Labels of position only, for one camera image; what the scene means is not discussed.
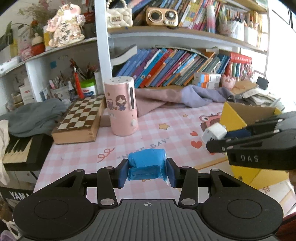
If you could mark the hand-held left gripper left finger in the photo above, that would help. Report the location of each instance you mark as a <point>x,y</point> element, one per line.
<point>122,173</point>

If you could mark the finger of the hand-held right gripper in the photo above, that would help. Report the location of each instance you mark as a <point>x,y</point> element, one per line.
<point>231,144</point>
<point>238,134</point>

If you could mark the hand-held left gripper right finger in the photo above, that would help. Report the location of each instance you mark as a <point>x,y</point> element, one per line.
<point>171,173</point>

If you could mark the yellow cardboard box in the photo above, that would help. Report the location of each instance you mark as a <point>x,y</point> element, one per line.
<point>231,118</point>

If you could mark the white charger plug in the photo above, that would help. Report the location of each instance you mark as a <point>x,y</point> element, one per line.
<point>214,133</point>

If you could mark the blue pack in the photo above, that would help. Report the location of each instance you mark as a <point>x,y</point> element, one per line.
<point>145,162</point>

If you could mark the pink checked tablecloth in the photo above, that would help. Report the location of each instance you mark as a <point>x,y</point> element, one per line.
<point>161,139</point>

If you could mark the pile of papers and booklets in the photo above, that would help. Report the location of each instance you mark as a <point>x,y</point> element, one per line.
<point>254,96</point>

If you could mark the lavender cloth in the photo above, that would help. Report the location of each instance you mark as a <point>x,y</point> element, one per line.
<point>208,96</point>

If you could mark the pink pig toy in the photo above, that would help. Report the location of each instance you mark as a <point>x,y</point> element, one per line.
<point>228,82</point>

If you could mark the black phone stand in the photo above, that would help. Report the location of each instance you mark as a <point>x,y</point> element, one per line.
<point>262,83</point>

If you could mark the orange blue white box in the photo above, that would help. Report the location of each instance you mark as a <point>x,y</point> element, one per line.
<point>205,84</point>
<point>208,77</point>

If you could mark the acrylic character standees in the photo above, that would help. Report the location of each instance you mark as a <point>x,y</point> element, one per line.
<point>247,72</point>

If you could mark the set of thick hardcover books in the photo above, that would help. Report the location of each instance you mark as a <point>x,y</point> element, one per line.
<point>234,69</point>

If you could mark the wooden chess box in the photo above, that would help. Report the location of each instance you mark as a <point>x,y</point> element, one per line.
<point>78,118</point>

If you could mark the mauve pink cloth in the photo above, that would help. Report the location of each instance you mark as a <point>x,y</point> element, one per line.
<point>157,99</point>

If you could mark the red thick book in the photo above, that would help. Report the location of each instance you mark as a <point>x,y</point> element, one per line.
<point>241,58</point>

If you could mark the black piano keyboard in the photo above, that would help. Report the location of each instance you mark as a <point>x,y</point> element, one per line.
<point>34,153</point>

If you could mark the green lid jar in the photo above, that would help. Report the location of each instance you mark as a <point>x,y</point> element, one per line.
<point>89,89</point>

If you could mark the row of colourful children's books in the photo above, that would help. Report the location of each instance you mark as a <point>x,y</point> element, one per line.
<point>171,67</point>

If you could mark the white pen holder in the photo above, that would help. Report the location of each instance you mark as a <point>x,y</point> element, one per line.
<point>251,36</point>

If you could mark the white glue bottle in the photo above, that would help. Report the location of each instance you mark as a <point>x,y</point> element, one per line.
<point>71,89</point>

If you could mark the cup of brushes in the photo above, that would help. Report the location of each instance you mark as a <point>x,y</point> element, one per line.
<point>59,91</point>

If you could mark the clear pen holder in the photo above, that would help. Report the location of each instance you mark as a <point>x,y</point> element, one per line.
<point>231,29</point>

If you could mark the row of yellow books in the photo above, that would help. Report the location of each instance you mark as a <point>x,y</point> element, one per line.
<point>259,30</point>

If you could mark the grey cloth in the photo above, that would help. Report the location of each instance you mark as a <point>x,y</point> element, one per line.
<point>32,118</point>

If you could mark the pastel gradient bottle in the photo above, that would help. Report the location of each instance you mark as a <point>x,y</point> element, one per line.
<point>211,19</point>

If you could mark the thick white book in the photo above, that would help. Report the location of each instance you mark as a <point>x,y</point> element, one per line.
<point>123,55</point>

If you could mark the cream garment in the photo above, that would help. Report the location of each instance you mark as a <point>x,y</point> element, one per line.
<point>3,157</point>

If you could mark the white box with red label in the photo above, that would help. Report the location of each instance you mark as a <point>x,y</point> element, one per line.
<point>27,95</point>

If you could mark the white shelf unit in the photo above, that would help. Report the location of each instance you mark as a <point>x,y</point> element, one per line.
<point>103,46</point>

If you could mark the row of upright paperback books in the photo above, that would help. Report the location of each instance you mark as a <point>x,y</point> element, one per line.
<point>189,14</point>

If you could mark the wooden retro radio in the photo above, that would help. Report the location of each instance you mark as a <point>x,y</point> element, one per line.
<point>161,16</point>

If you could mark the white quilted handbag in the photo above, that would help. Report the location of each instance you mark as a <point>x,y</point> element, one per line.
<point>119,17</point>

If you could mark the pink floral doll figure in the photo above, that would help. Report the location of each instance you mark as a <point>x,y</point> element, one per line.
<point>66,27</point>

